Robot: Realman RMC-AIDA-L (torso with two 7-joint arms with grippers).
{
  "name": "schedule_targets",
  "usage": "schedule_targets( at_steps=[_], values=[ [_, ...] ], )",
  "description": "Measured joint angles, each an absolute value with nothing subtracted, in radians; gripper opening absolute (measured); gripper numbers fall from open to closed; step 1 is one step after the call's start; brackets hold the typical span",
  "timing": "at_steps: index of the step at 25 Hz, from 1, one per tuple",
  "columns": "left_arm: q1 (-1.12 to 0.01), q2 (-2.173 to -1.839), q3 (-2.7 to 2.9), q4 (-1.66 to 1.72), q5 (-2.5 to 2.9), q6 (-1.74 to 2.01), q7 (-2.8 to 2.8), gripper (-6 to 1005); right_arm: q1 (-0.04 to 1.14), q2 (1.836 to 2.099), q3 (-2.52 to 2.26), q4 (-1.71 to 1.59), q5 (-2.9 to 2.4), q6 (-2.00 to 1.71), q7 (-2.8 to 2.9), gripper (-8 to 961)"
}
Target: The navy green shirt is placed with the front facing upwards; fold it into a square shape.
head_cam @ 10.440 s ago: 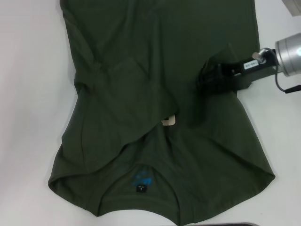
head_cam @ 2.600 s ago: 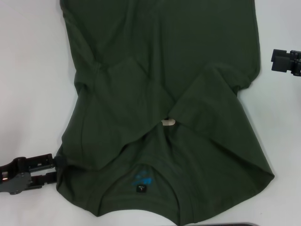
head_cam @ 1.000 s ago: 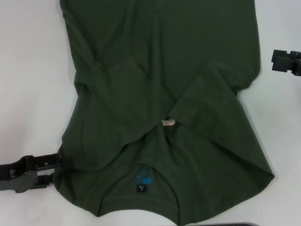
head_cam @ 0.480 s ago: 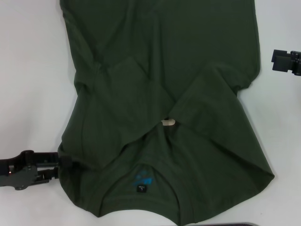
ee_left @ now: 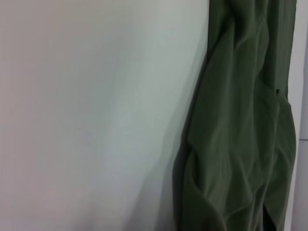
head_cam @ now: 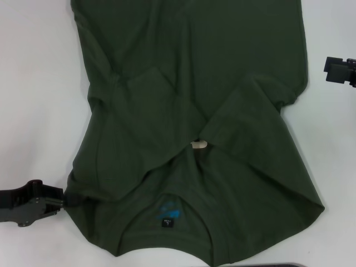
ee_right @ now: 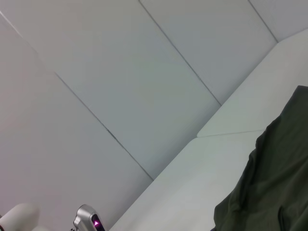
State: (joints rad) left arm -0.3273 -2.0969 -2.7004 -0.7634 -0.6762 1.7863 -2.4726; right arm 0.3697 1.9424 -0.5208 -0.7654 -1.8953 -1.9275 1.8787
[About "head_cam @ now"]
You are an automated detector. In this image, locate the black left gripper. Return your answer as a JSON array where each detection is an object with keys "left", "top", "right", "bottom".
[{"left": 0, "top": 180, "right": 85, "bottom": 229}]

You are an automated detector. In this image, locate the dark green t-shirt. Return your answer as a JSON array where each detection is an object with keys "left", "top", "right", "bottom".
[{"left": 66, "top": 0, "right": 327, "bottom": 267}]

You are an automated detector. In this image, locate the dark flat panel edge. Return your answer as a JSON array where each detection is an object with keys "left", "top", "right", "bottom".
[{"left": 244, "top": 262, "right": 304, "bottom": 267}]

